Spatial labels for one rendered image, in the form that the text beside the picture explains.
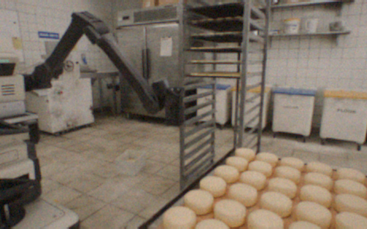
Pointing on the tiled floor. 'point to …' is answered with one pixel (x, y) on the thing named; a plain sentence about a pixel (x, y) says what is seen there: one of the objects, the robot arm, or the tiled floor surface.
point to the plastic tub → (130, 162)
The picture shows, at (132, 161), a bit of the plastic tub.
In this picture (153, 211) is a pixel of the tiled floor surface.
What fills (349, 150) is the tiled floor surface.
